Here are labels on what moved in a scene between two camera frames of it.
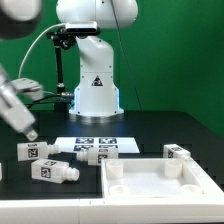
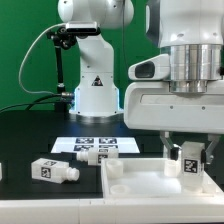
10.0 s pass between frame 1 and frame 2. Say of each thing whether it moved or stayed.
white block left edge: stayed
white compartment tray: stayed
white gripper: moved
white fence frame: stayed
